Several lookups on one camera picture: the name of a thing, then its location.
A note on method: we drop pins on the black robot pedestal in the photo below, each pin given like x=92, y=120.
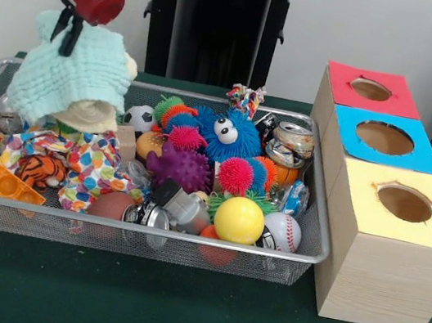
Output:
x=204, y=35

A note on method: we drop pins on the pink blue orange spiky caterpillar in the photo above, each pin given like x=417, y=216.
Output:
x=239, y=173

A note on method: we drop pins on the dark green table cloth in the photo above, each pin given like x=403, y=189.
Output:
x=175, y=308

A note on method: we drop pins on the small soccer ball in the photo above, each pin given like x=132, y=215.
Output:
x=140, y=120

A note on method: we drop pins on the polka dot cloth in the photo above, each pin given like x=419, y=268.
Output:
x=95, y=162

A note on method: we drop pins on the purple spiky ball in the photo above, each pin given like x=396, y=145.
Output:
x=183, y=168

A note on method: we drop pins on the wooden box with three holes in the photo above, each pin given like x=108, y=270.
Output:
x=383, y=276

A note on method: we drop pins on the blue spiky toy with eyes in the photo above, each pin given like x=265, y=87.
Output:
x=243, y=149

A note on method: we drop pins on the crushed drink can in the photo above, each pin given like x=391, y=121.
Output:
x=289, y=145

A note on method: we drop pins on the mint green knitted cloth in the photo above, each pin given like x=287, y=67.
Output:
x=68, y=79

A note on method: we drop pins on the yellow smooth ball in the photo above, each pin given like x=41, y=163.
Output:
x=239, y=220

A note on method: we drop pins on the white baseball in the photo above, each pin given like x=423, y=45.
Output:
x=283, y=231

